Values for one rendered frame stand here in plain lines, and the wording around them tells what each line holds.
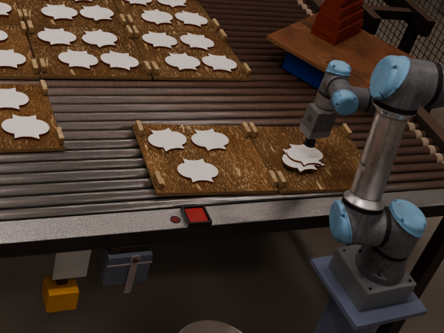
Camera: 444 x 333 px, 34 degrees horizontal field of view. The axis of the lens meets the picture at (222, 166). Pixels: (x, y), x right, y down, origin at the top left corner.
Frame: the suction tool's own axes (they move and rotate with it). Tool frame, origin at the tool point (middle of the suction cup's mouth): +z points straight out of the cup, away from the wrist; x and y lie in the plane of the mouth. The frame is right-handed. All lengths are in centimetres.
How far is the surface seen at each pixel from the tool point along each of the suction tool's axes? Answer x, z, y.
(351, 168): 7.2, 7.7, -17.2
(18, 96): -48, 7, 85
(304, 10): -108, 9, -74
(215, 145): -12.5, 6.9, 28.8
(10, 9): -106, 7, 72
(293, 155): 0.1, 4.3, 5.2
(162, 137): -19.5, 6.9, 45.5
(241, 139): -15.0, 7.7, 16.5
